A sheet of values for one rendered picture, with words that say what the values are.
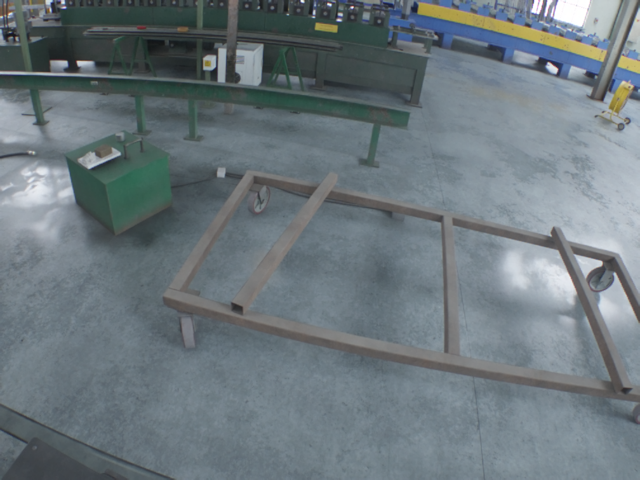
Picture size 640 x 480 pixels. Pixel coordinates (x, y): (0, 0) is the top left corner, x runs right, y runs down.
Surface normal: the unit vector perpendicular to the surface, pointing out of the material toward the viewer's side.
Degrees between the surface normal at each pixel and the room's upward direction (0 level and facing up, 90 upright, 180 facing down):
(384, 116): 90
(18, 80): 90
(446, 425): 0
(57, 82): 90
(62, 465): 0
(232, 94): 90
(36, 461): 0
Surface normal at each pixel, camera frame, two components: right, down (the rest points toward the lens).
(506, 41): -0.15, 0.59
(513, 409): 0.10, -0.79
